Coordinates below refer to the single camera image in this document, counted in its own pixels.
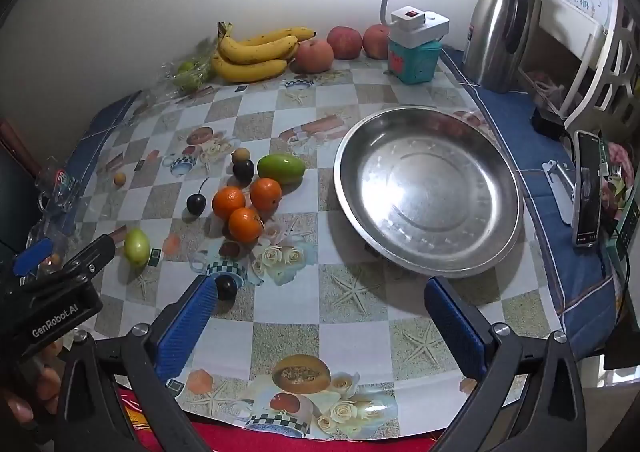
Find pale yellow-green jujube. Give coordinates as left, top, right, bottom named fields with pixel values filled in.
left=124, top=228, right=151, bottom=267

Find stainless steel basin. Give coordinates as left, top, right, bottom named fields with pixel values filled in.
left=333, top=106, right=525, bottom=279

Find stainless steel kettle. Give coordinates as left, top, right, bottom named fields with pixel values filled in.
left=462, top=0, right=538, bottom=94

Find black charger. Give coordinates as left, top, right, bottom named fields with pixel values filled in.
left=531, top=104, right=568, bottom=138

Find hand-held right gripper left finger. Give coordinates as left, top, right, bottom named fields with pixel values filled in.
left=55, top=274, right=218, bottom=452

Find dark furniture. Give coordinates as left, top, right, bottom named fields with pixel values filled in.
left=0, top=119, right=41, bottom=253

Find floral box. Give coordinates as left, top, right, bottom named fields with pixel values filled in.
left=600, top=139, right=638, bottom=213

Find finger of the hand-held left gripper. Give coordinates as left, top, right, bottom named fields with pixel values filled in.
left=12, top=237, right=56, bottom=278
left=62, top=233, right=117, bottom=283

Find clear plastic packet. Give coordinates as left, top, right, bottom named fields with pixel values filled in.
left=30, top=157, right=86, bottom=243

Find orange mandarin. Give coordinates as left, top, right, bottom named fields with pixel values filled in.
left=212, top=186, right=247, bottom=219
left=228, top=207, right=264, bottom=244
left=249, top=177, right=283, bottom=212

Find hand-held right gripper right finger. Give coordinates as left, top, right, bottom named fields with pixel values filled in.
left=424, top=276, right=593, bottom=452

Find yellow banana bunch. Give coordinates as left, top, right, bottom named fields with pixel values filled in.
left=210, top=22, right=317, bottom=84

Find bag of green fruit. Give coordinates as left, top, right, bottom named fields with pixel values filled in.
left=157, top=44, right=218, bottom=95

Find red patterned cloth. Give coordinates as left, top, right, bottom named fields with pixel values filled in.
left=112, top=377, right=436, bottom=452

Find teal plastic box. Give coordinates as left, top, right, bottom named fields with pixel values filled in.
left=387, top=39, right=443, bottom=84

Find peach nearest bananas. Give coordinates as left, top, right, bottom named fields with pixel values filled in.
left=294, top=38, right=335, bottom=74

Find green mango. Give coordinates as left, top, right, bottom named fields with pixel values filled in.
left=257, top=153, right=306, bottom=185

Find dark cherry with stem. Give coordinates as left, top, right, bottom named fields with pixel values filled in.
left=186, top=177, right=211, bottom=219

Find white phone stand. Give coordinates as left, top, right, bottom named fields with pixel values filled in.
left=542, top=159, right=576, bottom=225

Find person's left hand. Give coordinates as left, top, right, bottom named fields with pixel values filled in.
left=0, top=342, right=58, bottom=433

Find checkered printed tablecloth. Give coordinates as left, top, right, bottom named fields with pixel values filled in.
left=75, top=52, right=566, bottom=440

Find smartphone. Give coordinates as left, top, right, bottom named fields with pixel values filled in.
left=572, top=129, right=603, bottom=248

